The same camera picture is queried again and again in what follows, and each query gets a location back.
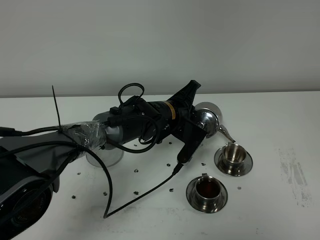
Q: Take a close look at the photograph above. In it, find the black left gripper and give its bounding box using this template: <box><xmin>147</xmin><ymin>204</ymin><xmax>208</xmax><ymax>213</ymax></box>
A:
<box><xmin>164</xmin><ymin>80</ymin><xmax>204</xmax><ymax>145</ymax></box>

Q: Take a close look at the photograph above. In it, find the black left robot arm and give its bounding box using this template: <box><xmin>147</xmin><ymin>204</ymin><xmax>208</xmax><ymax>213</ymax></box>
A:
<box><xmin>0</xmin><ymin>80</ymin><xmax>205</xmax><ymax>240</ymax></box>

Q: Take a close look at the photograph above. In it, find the far stainless steel teacup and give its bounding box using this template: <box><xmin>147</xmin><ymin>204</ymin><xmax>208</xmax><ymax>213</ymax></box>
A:
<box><xmin>222</xmin><ymin>143</ymin><xmax>247</xmax><ymax>171</ymax></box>

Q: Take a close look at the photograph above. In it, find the stainless steel teacup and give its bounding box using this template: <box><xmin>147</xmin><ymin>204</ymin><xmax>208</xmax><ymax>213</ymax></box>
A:
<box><xmin>194</xmin><ymin>175</ymin><xmax>222</xmax><ymax>204</ymax></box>
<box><xmin>222</xmin><ymin>143</ymin><xmax>247</xmax><ymax>171</ymax></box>

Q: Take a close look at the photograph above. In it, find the near stainless steel saucer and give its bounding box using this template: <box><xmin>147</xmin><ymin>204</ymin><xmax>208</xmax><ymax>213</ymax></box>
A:
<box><xmin>185</xmin><ymin>173</ymin><xmax>228</xmax><ymax>214</ymax></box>

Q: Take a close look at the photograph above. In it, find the near stainless steel teacup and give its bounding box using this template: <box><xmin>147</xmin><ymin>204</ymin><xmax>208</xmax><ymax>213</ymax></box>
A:
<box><xmin>194</xmin><ymin>175</ymin><xmax>222</xmax><ymax>204</ymax></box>

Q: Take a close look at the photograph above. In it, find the stainless steel teapot saucer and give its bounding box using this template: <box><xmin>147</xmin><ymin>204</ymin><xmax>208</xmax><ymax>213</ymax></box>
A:
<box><xmin>90</xmin><ymin>143</ymin><xmax>124</xmax><ymax>168</ymax></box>

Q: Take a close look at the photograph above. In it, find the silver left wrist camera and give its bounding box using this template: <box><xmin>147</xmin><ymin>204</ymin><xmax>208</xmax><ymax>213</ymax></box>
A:
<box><xmin>174</xmin><ymin>122</ymin><xmax>207</xmax><ymax>165</ymax></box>

